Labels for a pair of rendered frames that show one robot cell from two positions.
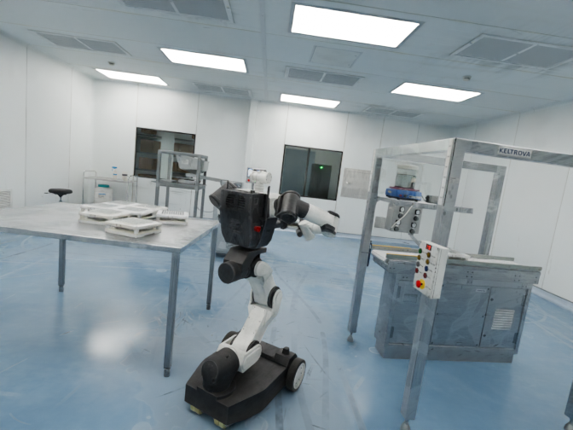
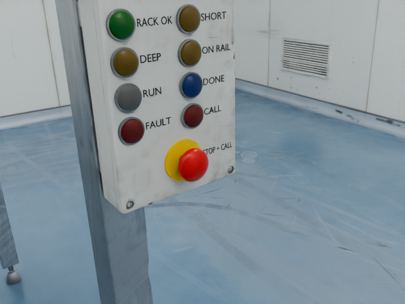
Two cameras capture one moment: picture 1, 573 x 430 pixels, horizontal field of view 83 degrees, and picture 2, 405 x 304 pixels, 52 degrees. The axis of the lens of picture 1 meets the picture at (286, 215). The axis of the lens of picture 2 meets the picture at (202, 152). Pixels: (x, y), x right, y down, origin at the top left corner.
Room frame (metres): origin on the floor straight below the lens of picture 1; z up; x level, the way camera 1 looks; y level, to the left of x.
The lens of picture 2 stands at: (1.81, -0.32, 1.08)
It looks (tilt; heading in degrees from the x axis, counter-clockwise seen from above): 22 degrees down; 242
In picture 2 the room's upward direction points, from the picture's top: 2 degrees counter-clockwise
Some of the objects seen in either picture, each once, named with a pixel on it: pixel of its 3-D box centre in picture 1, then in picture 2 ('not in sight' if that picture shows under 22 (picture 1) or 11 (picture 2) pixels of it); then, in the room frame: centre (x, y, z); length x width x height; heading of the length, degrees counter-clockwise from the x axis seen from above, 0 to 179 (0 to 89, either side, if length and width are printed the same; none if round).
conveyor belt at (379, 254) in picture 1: (455, 263); not in sight; (2.58, -1.42, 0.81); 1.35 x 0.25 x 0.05; 98
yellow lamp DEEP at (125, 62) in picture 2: not in sight; (125, 62); (1.68, -0.73, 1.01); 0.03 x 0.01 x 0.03; 8
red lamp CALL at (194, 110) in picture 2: not in sight; (193, 116); (1.60, -0.74, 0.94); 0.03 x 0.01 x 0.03; 8
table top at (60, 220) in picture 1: (108, 222); not in sight; (2.42, 1.35, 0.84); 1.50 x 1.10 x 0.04; 90
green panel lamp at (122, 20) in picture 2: not in sight; (122, 25); (1.68, -0.73, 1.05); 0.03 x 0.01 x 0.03; 8
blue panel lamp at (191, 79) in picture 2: not in sight; (191, 85); (1.60, -0.74, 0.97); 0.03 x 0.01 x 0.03; 8
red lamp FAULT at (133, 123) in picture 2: not in sight; (132, 131); (1.68, -0.73, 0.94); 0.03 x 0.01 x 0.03; 8
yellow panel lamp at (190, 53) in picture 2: not in sight; (190, 53); (1.60, -0.74, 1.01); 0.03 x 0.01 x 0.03; 8
